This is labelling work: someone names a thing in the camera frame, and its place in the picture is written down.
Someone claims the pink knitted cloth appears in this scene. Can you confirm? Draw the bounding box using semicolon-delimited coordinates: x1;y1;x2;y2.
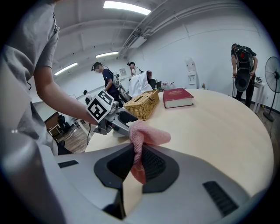
129;119;172;186

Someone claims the black standing fan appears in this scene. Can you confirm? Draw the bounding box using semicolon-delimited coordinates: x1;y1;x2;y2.
262;56;280;122

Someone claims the ceiling light panel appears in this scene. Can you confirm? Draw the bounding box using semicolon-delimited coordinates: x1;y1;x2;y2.
95;51;119;59
102;0;152;16
54;62;78;76

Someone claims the white garment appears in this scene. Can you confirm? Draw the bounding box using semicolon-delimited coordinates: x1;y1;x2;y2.
128;71;154;98

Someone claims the person's left forearm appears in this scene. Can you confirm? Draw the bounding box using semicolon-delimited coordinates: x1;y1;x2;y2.
34;63;99;126

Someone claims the wicker tissue box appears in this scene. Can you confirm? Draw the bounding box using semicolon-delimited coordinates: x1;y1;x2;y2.
123;89;160;121

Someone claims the ceiling air conditioner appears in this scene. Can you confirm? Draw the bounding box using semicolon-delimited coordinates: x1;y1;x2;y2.
122;32;147;51

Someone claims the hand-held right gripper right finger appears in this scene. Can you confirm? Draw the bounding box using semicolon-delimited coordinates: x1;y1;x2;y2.
126;145;255;224

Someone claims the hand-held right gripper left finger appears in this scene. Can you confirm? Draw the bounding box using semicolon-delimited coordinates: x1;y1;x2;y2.
54;143;134;224

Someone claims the person's grey t-shirt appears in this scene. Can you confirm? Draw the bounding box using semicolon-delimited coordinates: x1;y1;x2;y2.
0;2;60;154

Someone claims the white water dispenser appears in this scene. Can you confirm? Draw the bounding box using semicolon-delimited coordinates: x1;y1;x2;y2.
185;56;198;85

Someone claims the red hardcover book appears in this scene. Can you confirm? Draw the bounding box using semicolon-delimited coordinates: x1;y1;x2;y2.
163;87;194;109

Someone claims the white side table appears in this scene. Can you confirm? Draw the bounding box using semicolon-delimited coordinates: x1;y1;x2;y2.
252;82;266;113

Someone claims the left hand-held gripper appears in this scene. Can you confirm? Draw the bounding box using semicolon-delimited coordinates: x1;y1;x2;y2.
86;89;139;138

